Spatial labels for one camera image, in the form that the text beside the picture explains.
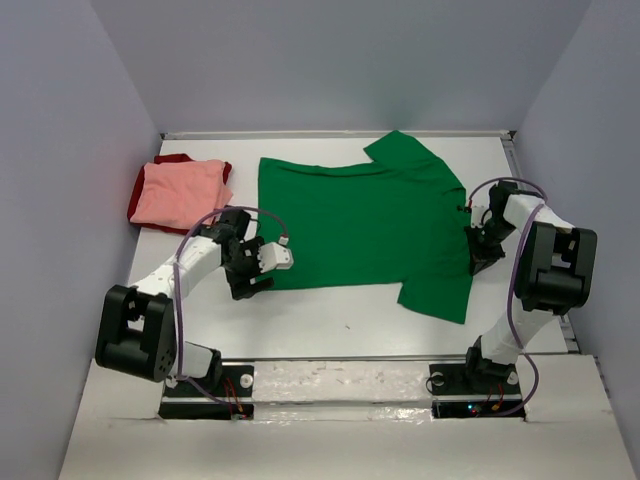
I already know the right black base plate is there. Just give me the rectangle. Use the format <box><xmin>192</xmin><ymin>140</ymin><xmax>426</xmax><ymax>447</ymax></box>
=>
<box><xmin>425</xmin><ymin>363</ymin><xmax>523</xmax><ymax>420</ymax></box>

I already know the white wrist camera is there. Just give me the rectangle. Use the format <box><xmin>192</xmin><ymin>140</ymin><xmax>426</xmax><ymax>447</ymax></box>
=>
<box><xmin>257</xmin><ymin>242</ymin><xmax>294</xmax><ymax>273</ymax></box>
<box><xmin>469</xmin><ymin>204</ymin><xmax>491</xmax><ymax>228</ymax></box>

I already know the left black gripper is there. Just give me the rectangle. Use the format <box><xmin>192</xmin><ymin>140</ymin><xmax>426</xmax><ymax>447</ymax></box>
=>
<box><xmin>223</xmin><ymin>237</ymin><xmax>273</xmax><ymax>301</ymax></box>

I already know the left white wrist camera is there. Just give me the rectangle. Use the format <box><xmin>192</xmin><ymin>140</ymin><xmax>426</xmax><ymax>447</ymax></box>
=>
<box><xmin>257</xmin><ymin>242</ymin><xmax>294</xmax><ymax>273</ymax></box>

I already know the green t shirt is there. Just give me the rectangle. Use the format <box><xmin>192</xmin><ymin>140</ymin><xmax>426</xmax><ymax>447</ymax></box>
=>
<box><xmin>258</xmin><ymin>131</ymin><xmax>472</xmax><ymax>324</ymax></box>

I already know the pink folded t shirt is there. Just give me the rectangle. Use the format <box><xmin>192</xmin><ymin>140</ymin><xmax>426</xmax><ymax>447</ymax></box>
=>
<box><xmin>132</xmin><ymin>159</ymin><xmax>236</xmax><ymax>232</ymax></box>

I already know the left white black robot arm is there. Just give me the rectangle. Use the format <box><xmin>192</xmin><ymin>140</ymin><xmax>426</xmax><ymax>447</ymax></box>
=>
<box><xmin>94</xmin><ymin>207</ymin><xmax>293</xmax><ymax>395</ymax></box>

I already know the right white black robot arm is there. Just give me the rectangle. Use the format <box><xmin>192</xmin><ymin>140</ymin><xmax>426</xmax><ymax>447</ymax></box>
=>
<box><xmin>460</xmin><ymin>177</ymin><xmax>598</xmax><ymax>392</ymax></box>

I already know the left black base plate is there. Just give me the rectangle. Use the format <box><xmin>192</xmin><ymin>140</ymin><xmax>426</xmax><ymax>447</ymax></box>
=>
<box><xmin>158</xmin><ymin>362</ymin><xmax>255</xmax><ymax>421</ymax></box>

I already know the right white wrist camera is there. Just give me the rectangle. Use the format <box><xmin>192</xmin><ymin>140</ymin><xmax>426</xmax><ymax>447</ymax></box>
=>
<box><xmin>469</xmin><ymin>204</ymin><xmax>491</xmax><ymax>228</ymax></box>

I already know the white foam front board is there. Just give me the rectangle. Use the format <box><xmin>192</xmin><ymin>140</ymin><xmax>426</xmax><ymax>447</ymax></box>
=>
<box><xmin>61</xmin><ymin>355</ymin><xmax>634</xmax><ymax>479</ymax></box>

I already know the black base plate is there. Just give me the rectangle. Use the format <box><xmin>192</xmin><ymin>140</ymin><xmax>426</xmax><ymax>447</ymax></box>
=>
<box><xmin>425</xmin><ymin>363</ymin><xmax>523</xmax><ymax>420</ymax></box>
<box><xmin>158</xmin><ymin>362</ymin><xmax>255</xmax><ymax>421</ymax></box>

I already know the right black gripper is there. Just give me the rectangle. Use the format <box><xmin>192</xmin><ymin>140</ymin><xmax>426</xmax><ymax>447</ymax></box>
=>
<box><xmin>463</xmin><ymin>217</ymin><xmax>516</xmax><ymax>276</ymax></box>

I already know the aluminium table frame rail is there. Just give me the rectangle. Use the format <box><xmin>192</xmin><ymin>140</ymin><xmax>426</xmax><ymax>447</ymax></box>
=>
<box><xmin>160</xmin><ymin>130</ymin><xmax>517</xmax><ymax>141</ymax></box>

